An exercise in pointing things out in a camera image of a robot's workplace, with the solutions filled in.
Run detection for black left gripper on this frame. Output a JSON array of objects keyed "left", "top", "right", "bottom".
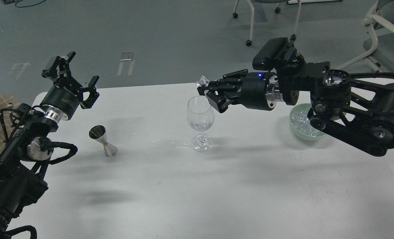
[{"left": 40, "top": 51, "right": 100, "bottom": 120}]

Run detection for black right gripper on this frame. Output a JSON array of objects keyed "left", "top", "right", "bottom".
[{"left": 197, "top": 69, "right": 276, "bottom": 113}]

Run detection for clear ice cube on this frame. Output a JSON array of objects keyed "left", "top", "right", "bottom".
[{"left": 195, "top": 75, "right": 210, "bottom": 87}]

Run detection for steel cocktail jigger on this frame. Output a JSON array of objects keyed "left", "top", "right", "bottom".
[{"left": 89, "top": 125, "right": 118, "bottom": 157}]

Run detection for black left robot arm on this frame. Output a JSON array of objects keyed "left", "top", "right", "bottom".
[{"left": 0, "top": 51, "right": 99, "bottom": 239}]

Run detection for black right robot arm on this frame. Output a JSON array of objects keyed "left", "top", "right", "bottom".
[{"left": 197, "top": 38, "right": 394, "bottom": 156}]

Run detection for clear wine glass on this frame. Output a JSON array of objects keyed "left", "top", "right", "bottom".
[{"left": 187, "top": 96, "right": 214, "bottom": 152}]

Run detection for green bowl of ice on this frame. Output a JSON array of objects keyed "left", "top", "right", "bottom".
[{"left": 289, "top": 103, "right": 327, "bottom": 141}]

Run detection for white rolling chair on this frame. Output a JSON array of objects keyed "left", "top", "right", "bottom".
[{"left": 245, "top": 0, "right": 302, "bottom": 47}]

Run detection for white grey office chair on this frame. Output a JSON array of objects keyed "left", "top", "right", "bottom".
[{"left": 337, "top": 0, "right": 394, "bottom": 73}]

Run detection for black floor cables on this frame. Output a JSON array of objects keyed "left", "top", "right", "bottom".
[{"left": 0, "top": 0, "right": 48, "bottom": 14}]

